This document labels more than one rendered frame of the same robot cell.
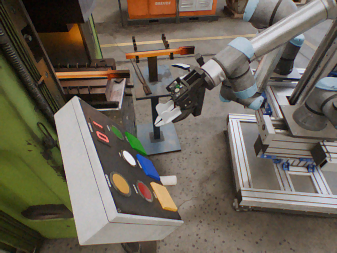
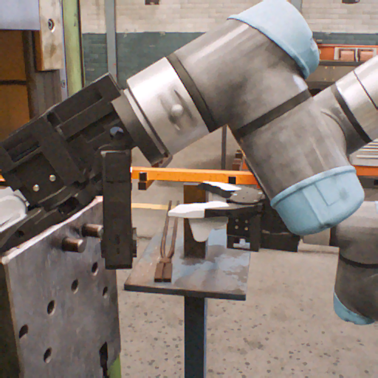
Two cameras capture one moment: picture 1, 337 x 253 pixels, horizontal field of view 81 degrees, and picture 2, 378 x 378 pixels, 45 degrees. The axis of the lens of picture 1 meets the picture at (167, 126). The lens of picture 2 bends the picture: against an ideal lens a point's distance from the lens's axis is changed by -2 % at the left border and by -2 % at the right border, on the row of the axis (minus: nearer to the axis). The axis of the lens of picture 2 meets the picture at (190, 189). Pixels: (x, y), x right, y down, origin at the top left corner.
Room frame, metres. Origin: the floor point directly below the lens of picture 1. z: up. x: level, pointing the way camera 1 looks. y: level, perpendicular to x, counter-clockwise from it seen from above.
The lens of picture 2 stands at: (0.16, -0.30, 1.24)
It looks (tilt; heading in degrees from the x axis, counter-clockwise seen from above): 18 degrees down; 21
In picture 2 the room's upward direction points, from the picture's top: straight up
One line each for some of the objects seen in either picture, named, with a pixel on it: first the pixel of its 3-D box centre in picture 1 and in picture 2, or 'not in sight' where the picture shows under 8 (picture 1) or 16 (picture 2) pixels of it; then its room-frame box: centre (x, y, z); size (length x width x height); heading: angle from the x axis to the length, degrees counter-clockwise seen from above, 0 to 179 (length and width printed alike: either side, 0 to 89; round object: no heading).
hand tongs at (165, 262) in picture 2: (138, 71); (170, 232); (1.37, 0.23, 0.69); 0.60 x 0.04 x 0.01; 20
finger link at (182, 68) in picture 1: (180, 70); (218, 200); (0.91, -0.07, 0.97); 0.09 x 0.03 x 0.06; 57
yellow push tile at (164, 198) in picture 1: (162, 197); not in sight; (0.22, 0.01, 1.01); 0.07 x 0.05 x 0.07; 28
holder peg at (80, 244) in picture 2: (129, 94); (73, 245); (0.84, 0.21, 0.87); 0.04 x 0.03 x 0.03; 93
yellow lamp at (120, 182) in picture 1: (120, 183); not in sight; (0.18, 0.09, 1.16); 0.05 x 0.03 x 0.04; 3
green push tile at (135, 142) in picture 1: (135, 144); not in sight; (0.40, 0.11, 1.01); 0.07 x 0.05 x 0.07; 28
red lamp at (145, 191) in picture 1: (144, 191); not in sight; (0.20, 0.05, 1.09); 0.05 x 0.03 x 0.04; 3
